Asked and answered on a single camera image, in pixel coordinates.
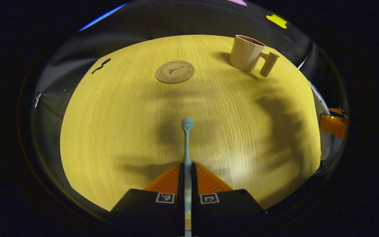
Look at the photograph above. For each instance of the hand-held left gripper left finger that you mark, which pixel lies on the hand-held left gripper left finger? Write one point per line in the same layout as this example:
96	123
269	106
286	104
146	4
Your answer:
150	214

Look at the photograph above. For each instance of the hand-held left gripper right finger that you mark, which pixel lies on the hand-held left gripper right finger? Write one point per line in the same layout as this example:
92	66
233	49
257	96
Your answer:
229	214

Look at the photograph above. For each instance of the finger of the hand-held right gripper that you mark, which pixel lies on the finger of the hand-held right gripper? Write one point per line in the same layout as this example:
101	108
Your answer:
336	111
333	126

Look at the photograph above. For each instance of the light blue toothbrush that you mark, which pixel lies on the light blue toothbrush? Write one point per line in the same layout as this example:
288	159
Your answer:
188	148

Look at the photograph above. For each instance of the round cork coaster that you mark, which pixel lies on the round cork coaster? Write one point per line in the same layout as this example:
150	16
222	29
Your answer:
174	71

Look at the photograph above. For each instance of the wooden desktop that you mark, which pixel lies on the wooden desktop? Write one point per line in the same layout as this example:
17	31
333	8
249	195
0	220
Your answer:
127	131

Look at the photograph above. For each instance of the black desk grommet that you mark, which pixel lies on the black desk grommet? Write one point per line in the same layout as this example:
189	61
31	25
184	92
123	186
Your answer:
105	61

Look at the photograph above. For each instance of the silver metal clip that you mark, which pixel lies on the silver metal clip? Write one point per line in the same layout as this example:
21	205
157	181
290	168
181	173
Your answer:
37	99

